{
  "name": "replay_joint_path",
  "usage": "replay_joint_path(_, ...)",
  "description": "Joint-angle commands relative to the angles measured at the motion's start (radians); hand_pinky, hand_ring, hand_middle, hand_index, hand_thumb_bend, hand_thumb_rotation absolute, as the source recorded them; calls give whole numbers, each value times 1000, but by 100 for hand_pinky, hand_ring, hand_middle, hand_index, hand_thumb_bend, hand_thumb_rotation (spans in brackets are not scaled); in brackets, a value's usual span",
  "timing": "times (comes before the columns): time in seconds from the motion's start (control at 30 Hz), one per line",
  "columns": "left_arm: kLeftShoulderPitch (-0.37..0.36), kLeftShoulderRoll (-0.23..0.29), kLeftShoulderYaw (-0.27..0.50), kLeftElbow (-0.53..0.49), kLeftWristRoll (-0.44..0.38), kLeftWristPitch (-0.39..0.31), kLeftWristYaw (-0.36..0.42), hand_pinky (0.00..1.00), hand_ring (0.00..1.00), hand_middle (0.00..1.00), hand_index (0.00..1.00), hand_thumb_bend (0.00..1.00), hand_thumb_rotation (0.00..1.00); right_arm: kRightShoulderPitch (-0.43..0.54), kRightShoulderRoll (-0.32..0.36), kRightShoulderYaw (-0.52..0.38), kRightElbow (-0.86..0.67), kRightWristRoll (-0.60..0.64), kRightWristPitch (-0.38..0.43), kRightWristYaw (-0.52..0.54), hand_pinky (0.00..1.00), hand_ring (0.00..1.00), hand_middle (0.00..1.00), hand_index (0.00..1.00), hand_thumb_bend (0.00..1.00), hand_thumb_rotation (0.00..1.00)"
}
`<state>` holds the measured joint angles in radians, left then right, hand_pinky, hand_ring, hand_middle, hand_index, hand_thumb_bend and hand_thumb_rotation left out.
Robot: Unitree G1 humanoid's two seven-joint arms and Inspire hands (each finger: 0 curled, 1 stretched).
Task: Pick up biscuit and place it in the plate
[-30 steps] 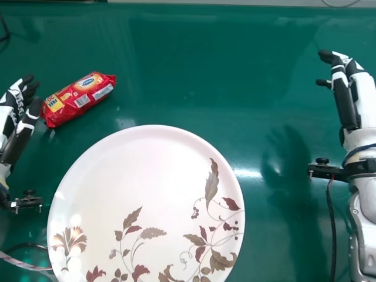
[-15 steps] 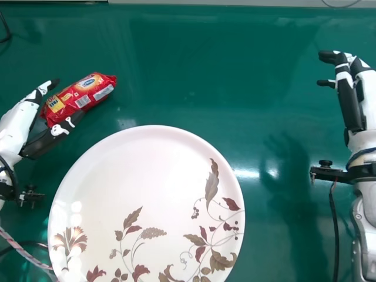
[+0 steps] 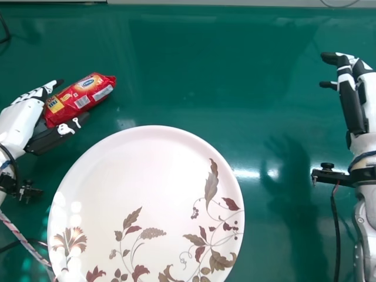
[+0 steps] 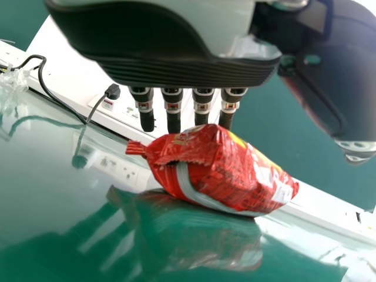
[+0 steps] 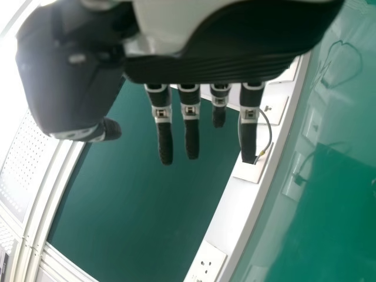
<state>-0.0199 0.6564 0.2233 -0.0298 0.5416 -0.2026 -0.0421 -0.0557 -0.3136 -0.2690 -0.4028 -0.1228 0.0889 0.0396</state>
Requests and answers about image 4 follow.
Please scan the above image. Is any black power cable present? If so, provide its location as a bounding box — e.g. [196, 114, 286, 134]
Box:
[10, 54, 122, 126]

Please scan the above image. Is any red biscuit packet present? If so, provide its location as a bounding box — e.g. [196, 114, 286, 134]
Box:
[125, 123, 300, 217]

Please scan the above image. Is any white socket strip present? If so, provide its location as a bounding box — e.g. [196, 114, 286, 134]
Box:
[87, 93, 161, 139]

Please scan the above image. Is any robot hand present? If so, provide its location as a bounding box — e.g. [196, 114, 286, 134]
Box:
[43, 0, 376, 165]

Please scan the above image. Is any crumpled clear plastic film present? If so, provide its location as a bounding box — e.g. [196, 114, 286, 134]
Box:
[0, 66, 32, 95]

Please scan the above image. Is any white cable channel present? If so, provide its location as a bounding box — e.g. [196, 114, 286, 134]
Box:
[0, 14, 376, 247]

